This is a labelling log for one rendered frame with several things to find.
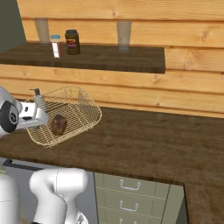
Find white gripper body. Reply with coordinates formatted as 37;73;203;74
25;106;50;130

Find pale green drawer cabinet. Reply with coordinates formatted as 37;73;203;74
93;171;186;224

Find dark jar with red label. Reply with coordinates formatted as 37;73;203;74
64;29;81;56

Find pale green drawer front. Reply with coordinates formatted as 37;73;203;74
100;207;166;224
102;173;172;200
101;188;169;219

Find tan wire basket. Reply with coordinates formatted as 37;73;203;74
24;85;103;150

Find black dishwasher handle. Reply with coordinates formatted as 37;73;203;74
2;158;46;172

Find grey shelf bracket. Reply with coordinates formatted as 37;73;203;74
116;20;133;53
34;17;51;46

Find dark wooden wall shelf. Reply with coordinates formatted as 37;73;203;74
0;42;166;74

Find silver drawer handle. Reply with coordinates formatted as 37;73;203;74
119;178;142;192
119;199;140;213
118;217;138;224

